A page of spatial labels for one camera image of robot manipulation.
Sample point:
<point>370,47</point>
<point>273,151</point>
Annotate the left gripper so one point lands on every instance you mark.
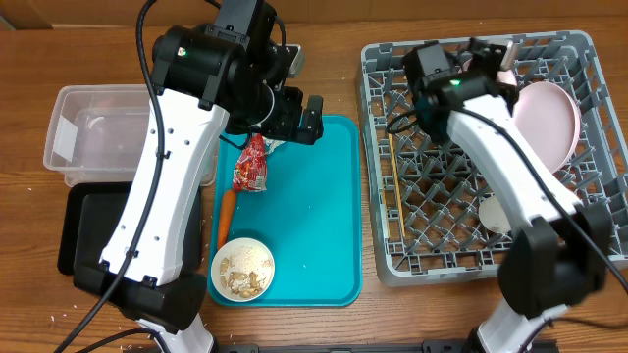
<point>284,127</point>

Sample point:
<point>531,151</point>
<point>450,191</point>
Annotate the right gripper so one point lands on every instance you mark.
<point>507,90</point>

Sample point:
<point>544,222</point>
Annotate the red snack wrapper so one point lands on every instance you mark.
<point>250,173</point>

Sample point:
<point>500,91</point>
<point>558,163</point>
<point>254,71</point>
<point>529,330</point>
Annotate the large white plate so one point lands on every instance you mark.
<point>550,121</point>

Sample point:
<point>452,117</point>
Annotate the wooden chopstick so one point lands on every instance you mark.
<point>396,187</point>

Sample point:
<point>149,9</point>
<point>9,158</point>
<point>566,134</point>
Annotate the white cup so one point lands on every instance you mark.
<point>492,216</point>

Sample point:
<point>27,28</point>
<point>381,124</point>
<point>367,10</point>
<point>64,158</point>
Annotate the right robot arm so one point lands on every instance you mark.
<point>559,253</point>

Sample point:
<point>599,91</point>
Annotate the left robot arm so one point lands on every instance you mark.
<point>225,77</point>

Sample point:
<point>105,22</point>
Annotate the teal plastic tray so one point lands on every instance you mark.
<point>309,216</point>

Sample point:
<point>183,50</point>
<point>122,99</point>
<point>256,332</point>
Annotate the orange carrot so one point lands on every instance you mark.
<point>228,206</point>

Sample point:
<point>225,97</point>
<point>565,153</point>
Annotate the white bowl with peanuts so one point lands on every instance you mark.
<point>242,270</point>

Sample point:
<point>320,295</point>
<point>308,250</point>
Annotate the grey dish rack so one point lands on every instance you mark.
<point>441,189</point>

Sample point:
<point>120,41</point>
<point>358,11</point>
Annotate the clear plastic bin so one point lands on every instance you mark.
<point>97,132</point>

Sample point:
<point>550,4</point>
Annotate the black plastic tray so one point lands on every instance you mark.
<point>92,214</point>

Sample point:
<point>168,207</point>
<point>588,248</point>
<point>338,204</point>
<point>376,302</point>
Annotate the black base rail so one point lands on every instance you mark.
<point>427,346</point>

